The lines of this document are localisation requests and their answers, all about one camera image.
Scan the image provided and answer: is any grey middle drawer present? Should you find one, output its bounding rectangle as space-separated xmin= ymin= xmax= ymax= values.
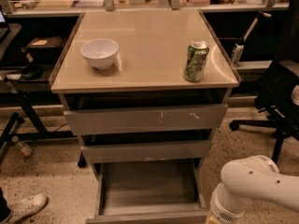
xmin=80 ymin=140 xmax=212 ymax=163

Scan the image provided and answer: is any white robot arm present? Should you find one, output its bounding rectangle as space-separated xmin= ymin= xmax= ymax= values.
xmin=205 ymin=155 xmax=299 ymax=224

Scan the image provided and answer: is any white ceramic bowl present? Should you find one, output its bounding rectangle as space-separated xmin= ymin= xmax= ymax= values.
xmin=80 ymin=38 xmax=119 ymax=70

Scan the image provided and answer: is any grey top drawer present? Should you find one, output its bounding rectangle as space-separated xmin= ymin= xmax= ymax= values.
xmin=64 ymin=104 xmax=227 ymax=135

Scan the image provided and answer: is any green soda can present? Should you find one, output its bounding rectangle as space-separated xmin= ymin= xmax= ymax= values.
xmin=184 ymin=40 xmax=209 ymax=82

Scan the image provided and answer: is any black stand frame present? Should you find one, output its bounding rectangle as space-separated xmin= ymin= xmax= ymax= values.
xmin=0 ymin=75 xmax=76 ymax=166

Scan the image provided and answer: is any black box with label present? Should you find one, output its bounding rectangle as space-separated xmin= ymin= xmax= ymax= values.
xmin=26 ymin=36 xmax=64 ymax=54

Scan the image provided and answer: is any plastic water bottle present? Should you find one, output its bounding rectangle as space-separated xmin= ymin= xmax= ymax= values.
xmin=12 ymin=136 xmax=33 ymax=158

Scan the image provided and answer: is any grey drawer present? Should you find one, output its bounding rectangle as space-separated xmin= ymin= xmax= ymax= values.
xmin=64 ymin=104 xmax=227 ymax=135
xmin=80 ymin=140 xmax=212 ymax=163
xmin=86 ymin=160 xmax=207 ymax=224

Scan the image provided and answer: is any grey drawer cabinet with top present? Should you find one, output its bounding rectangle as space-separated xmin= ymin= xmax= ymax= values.
xmin=49 ymin=8 xmax=242 ymax=191

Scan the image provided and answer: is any dark round object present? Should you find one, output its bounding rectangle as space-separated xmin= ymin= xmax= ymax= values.
xmin=21 ymin=64 xmax=43 ymax=80

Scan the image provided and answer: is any black office chair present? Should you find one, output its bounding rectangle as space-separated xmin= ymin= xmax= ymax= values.
xmin=229 ymin=0 xmax=299 ymax=163

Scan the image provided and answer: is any white sneaker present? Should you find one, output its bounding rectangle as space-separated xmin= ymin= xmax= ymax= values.
xmin=0 ymin=193 xmax=48 ymax=224

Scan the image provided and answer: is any grey bottom drawer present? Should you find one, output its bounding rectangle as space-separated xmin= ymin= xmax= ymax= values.
xmin=86 ymin=160 xmax=207 ymax=224

